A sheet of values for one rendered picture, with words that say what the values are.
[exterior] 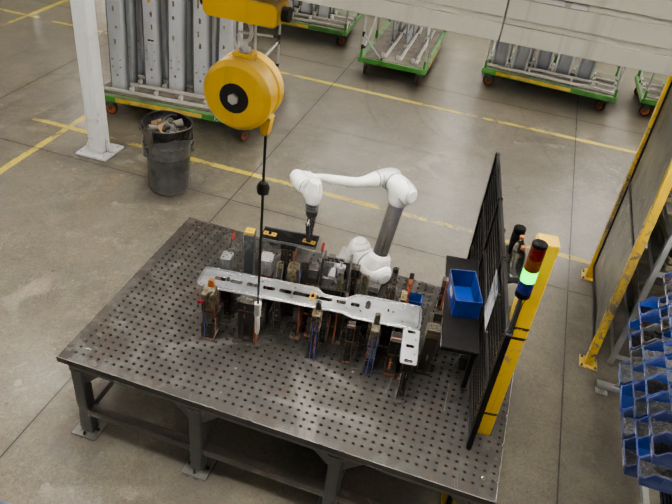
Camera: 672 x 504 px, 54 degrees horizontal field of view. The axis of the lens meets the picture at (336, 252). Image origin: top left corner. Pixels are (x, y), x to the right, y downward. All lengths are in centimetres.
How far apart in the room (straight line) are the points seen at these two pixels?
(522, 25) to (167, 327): 344
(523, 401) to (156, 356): 266
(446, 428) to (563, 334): 223
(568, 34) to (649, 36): 12
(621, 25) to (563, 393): 439
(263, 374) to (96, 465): 122
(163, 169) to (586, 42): 571
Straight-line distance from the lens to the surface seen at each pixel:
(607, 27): 117
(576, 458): 500
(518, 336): 341
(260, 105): 133
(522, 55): 1032
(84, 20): 700
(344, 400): 390
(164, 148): 648
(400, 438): 378
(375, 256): 439
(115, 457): 456
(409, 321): 400
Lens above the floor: 362
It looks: 36 degrees down
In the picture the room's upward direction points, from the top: 7 degrees clockwise
